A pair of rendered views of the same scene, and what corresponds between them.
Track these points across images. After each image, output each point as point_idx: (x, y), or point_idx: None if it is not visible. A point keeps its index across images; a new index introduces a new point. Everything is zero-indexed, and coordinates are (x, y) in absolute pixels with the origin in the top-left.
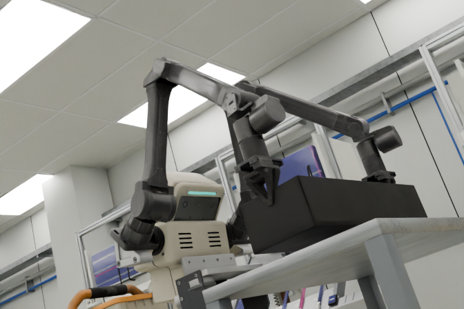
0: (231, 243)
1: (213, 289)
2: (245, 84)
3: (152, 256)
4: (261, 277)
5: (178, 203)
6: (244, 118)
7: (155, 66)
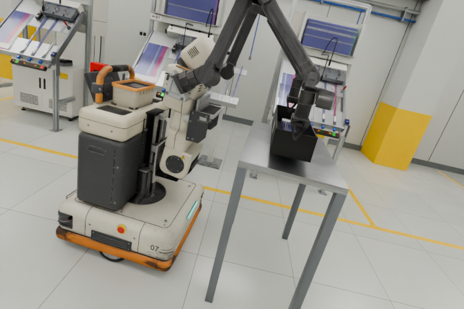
0: None
1: (246, 163)
2: None
3: None
4: (277, 175)
5: None
6: (313, 93)
7: None
